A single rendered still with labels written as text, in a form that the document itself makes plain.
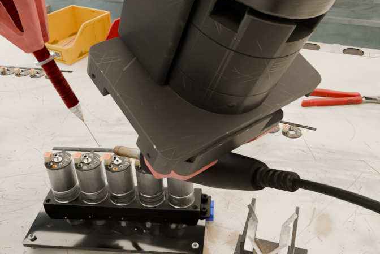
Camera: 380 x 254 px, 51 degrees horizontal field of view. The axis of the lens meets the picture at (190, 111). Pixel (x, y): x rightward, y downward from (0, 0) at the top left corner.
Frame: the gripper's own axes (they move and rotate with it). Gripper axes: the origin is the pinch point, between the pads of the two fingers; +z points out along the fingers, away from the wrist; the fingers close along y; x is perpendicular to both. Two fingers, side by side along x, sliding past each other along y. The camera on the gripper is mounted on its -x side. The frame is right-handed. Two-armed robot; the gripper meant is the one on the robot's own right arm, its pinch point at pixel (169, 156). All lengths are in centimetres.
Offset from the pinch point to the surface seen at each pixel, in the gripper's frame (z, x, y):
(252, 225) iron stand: 2.0, 6.4, -3.1
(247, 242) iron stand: 2.4, 7.1, -2.3
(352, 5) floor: 147, -89, -291
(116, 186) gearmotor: 11.6, -3.6, 0.2
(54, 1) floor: 237, -257, -120
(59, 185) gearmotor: 13.5, -6.9, 3.9
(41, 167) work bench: 21.6, -13.0, 2.9
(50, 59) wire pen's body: 1.5, -11.5, 2.6
